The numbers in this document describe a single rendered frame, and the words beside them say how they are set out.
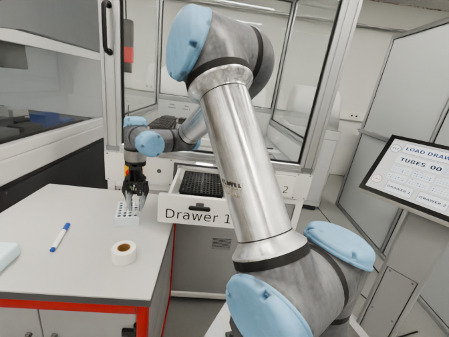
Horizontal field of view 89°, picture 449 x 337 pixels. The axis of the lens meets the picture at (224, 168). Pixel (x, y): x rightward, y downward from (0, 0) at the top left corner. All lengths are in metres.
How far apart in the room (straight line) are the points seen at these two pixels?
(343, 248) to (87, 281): 0.64
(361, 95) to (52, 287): 4.58
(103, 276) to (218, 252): 0.76
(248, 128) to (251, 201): 0.11
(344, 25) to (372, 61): 3.58
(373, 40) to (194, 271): 4.31
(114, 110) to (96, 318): 0.78
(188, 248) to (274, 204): 1.08
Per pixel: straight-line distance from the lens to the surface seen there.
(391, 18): 4.92
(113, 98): 1.13
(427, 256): 1.33
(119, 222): 0.95
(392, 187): 1.19
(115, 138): 1.16
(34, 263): 0.89
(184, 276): 1.52
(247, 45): 0.44
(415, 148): 1.29
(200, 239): 1.34
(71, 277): 0.80
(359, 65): 4.66
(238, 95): 0.37
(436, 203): 1.17
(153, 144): 0.70
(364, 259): 0.43
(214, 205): 0.81
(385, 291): 1.46
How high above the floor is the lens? 1.30
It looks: 20 degrees down
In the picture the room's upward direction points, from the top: 8 degrees clockwise
